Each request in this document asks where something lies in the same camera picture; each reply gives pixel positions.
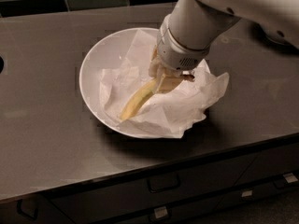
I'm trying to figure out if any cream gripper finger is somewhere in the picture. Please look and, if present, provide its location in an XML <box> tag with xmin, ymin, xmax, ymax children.
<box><xmin>154</xmin><ymin>66</ymin><xmax>184</xmax><ymax>93</ymax></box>
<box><xmin>149</xmin><ymin>47</ymin><xmax>163</xmax><ymax>78</ymax></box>

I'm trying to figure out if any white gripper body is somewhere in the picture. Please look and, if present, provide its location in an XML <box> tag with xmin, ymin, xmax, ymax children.
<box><xmin>157</xmin><ymin>15</ymin><xmax>209</xmax><ymax>71</ymax></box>

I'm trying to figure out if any yellow banana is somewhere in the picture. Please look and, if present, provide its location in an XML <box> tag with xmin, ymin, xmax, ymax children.
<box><xmin>119</xmin><ymin>73</ymin><xmax>196</xmax><ymax>122</ymax></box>

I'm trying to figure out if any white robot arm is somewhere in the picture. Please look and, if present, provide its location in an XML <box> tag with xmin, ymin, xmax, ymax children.
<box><xmin>149</xmin><ymin>0</ymin><xmax>299</xmax><ymax>92</ymax></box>

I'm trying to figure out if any large white bowl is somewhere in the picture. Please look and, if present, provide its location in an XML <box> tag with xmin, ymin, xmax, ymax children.
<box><xmin>78</xmin><ymin>27</ymin><xmax>213</xmax><ymax>139</ymax></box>

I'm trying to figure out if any crumpled white paper sheet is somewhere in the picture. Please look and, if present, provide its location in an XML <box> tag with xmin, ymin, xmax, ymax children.
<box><xmin>98</xmin><ymin>29</ymin><xmax>229</xmax><ymax>138</ymax></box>

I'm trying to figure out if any black right drawer front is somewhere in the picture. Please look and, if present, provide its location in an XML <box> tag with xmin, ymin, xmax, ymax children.
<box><xmin>237</xmin><ymin>143</ymin><xmax>299</xmax><ymax>185</ymax></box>

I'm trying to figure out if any black drawer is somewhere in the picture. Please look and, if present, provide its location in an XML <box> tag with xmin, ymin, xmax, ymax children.
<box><xmin>52</xmin><ymin>154</ymin><xmax>254</xmax><ymax>224</ymax></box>
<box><xmin>93</xmin><ymin>178</ymin><xmax>299</xmax><ymax>224</ymax></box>
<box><xmin>237</xmin><ymin>143</ymin><xmax>299</xmax><ymax>185</ymax></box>

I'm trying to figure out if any white label on drawer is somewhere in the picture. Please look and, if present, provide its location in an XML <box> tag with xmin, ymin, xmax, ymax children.
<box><xmin>154</xmin><ymin>206</ymin><xmax>169</xmax><ymax>219</ymax></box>

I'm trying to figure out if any black lower drawer front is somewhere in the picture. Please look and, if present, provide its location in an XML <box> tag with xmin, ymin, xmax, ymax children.
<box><xmin>93</xmin><ymin>178</ymin><xmax>299</xmax><ymax>224</ymax></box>

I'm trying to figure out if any white label middle drawer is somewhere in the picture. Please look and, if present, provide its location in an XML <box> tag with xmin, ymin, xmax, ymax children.
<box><xmin>241</xmin><ymin>190</ymin><xmax>253</xmax><ymax>198</ymax></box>

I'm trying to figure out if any white label drawer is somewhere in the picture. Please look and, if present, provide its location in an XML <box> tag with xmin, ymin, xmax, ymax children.
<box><xmin>241</xmin><ymin>190</ymin><xmax>253</xmax><ymax>198</ymax></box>
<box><xmin>283</xmin><ymin>173</ymin><xmax>298</xmax><ymax>184</ymax></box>

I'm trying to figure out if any black upper drawer front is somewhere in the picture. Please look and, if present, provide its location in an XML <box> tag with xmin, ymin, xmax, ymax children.
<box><xmin>52</xmin><ymin>154</ymin><xmax>254</xmax><ymax>224</ymax></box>

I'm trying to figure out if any white label right drawer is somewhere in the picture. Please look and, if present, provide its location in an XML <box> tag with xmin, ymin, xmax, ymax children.
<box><xmin>283</xmin><ymin>173</ymin><xmax>298</xmax><ymax>184</ymax></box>

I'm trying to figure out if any black drawer handle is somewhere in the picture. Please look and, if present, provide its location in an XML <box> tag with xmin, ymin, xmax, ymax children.
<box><xmin>147</xmin><ymin>174</ymin><xmax>180</xmax><ymax>193</ymax></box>

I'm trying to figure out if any black left cabinet handle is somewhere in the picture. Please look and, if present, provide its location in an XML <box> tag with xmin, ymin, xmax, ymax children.
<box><xmin>16</xmin><ymin>199</ymin><xmax>38</xmax><ymax>221</ymax></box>

